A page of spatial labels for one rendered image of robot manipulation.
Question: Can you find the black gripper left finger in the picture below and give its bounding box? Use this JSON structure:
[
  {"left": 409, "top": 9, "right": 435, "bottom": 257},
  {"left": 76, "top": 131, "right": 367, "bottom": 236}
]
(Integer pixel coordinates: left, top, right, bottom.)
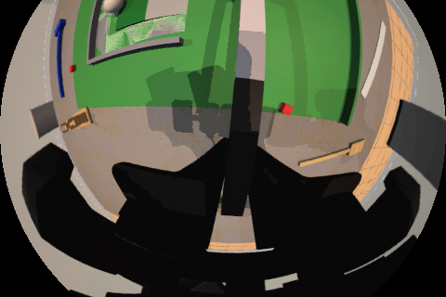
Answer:
[{"left": 111, "top": 137, "right": 230, "bottom": 249}]

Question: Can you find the beige ball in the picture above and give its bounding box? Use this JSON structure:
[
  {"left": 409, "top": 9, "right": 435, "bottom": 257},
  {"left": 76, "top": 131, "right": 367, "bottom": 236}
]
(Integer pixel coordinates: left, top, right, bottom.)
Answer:
[{"left": 103, "top": 0, "right": 124, "bottom": 14}]

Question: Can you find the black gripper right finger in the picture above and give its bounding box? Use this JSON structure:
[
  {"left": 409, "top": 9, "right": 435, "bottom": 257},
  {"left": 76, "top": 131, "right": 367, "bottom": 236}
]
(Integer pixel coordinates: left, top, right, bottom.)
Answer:
[{"left": 248, "top": 146, "right": 363, "bottom": 250}]

